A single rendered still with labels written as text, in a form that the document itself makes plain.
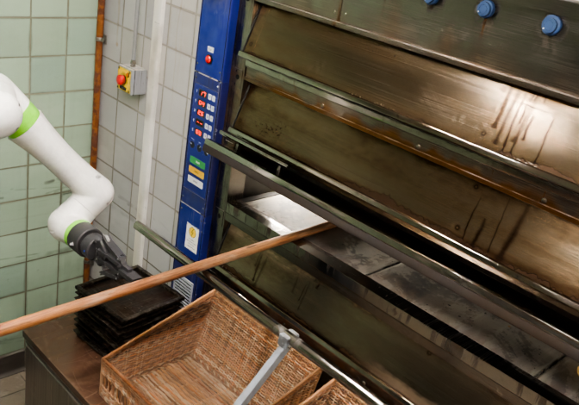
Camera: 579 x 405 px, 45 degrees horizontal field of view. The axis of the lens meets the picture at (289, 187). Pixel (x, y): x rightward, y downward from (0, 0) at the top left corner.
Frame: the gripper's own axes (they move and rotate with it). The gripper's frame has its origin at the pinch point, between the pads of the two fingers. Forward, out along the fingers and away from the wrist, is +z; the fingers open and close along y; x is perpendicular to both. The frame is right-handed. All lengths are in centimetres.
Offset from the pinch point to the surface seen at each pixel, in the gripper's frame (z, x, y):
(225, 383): -3, -47, 60
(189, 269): 6.8, -15.4, -0.9
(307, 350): 50, -20, 2
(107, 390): -19, -8, 56
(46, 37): -118, -36, -36
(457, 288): 74, -42, -22
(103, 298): 7.1, 12.5, -0.5
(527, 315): 92, -43, -24
